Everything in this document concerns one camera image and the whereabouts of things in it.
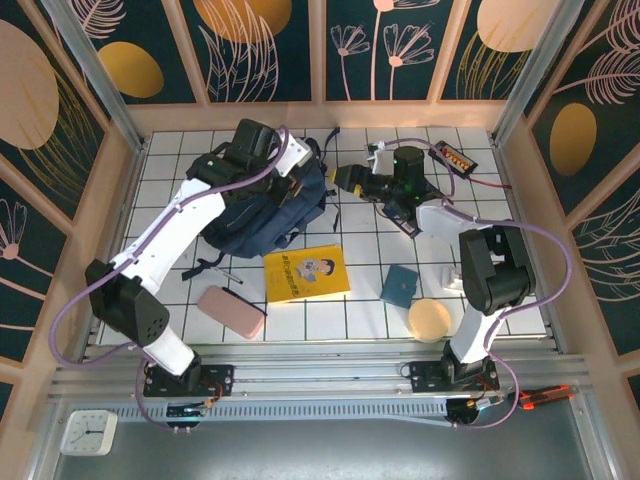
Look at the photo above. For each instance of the navy blue backpack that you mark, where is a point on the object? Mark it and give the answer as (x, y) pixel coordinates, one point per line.
(265, 225)

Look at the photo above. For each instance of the dark blue printed book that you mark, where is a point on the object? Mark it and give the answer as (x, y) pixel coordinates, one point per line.
(405, 225)

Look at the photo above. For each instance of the yellow cartoon cover book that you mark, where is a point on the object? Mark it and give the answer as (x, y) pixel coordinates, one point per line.
(300, 285)

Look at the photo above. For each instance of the small teal wallet notebook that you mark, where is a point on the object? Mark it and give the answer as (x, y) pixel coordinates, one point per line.
(397, 287)

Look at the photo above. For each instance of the black and white pen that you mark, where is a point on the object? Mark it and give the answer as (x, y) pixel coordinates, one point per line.
(230, 276)

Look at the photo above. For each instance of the pink pencil case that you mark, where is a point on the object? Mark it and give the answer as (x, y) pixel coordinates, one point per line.
(230, 315)

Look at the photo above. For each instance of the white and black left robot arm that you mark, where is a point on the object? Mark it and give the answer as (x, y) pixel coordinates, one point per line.
(165, 235)

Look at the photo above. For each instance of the black board with orange connectors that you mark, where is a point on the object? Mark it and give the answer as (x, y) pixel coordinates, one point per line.
(457, 160)

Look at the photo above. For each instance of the clear white plastic holder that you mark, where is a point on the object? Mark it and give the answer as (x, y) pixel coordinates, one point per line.
(452, 280)

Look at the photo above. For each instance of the round tan wooden disc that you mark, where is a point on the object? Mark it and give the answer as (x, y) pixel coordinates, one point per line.
(429, 321)

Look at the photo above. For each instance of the orange and black hand tool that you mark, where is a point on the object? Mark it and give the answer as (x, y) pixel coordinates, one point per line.
(545, 396)

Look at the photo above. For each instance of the white square clock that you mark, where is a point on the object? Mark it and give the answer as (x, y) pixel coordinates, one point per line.
(89, 433)

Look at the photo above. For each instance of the aluminium corner post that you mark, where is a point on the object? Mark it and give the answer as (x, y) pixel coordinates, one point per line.
(104, 85)
(532, 75)

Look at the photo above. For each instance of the aluminium rail frame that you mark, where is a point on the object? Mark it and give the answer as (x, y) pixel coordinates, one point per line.
(320, 372)

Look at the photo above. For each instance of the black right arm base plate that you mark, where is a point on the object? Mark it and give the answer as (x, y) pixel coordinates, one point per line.
(425, 377)

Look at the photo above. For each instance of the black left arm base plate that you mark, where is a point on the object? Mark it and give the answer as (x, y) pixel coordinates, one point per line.
(220, 380)

